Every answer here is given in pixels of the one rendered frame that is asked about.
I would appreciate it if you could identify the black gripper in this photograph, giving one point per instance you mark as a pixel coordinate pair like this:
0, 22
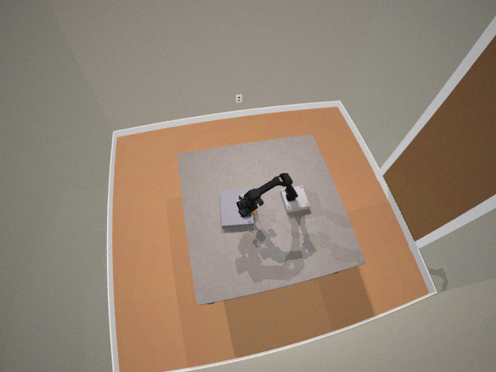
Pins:
246, 211

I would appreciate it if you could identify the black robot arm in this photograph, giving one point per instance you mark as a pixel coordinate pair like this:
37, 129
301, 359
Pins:
255, 194

